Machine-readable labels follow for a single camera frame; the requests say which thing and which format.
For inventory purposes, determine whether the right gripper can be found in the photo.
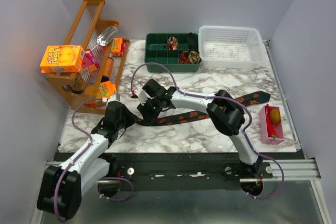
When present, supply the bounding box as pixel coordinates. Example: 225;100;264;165
136;98;162;126

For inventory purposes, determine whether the black orange floral tie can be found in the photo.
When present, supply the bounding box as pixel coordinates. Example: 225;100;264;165
138;90;270;127

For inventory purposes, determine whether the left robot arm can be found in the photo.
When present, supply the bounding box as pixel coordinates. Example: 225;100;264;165
37;101;136;222

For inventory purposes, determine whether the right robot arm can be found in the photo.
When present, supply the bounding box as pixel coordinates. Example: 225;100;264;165
132;79;263;178

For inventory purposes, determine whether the small orange box lower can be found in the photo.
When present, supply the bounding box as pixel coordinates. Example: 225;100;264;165
86;81;117;108

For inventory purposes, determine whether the small orange box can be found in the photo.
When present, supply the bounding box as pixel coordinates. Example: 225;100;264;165
110;37;125;57
86;81;117;108

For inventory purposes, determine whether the orange bottle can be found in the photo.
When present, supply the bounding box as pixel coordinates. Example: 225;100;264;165
101;57;114;82

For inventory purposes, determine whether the rolled orange black tie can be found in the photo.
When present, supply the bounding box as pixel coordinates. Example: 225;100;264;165
178;50;189;64

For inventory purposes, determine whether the tin can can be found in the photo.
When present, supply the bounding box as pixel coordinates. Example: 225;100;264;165
68;73;87;94

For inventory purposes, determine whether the green divided organizer tray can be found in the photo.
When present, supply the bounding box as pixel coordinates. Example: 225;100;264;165
144;33;202;72

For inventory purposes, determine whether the wooden rack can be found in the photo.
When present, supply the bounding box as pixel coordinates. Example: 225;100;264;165
46;0;119;109

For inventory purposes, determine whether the rolled beige patterned tie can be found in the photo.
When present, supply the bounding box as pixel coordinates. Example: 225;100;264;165
188;51;200;64

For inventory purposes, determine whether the small orange box upper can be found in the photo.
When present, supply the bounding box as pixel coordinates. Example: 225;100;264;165
110;37;125;57

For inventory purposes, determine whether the rolled red patterned tie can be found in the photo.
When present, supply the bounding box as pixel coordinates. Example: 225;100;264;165
167;36;178;50

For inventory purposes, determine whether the pink small box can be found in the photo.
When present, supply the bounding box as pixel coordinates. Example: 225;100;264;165
81;49;99;72

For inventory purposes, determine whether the metal scoop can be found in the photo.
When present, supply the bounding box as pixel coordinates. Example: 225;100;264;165
97;26;118;46

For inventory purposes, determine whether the white plastic basket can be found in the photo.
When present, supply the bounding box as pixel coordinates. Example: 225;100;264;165
198;26;267;69

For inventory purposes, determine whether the orange snack box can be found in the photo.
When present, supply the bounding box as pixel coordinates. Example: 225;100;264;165
40;45;85;73

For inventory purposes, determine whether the red chili pepper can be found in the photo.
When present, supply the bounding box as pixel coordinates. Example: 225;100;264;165
265;104;277;139

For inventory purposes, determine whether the orange fruit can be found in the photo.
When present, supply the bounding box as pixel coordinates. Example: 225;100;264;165
269;109;281;125

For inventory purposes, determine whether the pink tray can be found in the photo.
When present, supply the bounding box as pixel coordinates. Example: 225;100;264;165
259;105;285;145

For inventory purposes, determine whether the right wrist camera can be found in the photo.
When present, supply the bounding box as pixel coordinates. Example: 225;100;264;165
135;89;151;106

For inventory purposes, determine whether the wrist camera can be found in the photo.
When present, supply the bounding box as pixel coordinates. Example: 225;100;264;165
102;93;120;104
135;89;151;106

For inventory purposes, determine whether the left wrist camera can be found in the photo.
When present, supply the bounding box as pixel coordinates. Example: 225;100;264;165
102;93;120;104

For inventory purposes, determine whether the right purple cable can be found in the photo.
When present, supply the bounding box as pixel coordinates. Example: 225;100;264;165
130;62;286;200

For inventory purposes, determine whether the purple cable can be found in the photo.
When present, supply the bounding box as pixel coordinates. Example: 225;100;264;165
130;62;286;200
54;98;134;222

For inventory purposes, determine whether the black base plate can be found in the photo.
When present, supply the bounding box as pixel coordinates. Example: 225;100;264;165
54;152;274;192

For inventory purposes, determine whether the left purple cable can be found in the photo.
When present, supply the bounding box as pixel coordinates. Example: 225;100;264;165
54;98;134;222

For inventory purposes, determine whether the aluminium rail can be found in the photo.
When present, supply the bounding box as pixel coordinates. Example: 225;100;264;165
44;158;321;183

